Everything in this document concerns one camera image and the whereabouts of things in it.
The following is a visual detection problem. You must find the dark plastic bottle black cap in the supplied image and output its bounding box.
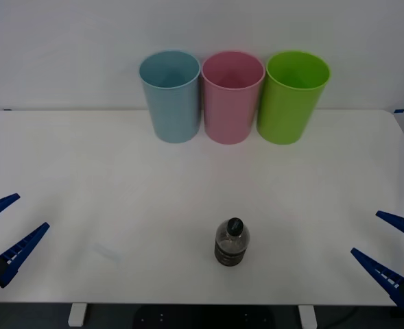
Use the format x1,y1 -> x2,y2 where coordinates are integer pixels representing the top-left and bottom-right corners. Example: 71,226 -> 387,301
214,217 -> 251,268

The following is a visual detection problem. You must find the white table leg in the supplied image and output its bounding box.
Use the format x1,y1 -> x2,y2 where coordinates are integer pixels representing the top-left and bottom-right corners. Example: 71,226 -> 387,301
297,304 -> 318,329
67,303 -> 86,327

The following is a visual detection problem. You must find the green plastic bin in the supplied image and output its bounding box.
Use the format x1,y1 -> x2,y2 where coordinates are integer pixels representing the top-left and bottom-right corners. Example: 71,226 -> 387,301
255,50 -> 331,145

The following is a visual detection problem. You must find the pale blue plastic bin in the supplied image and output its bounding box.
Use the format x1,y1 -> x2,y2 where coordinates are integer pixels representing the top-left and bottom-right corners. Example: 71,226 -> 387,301
139,49 -> 202,144

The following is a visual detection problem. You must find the pink plastic bin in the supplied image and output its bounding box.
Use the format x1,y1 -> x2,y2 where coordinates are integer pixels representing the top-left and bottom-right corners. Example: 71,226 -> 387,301
201,50 -> 266,145

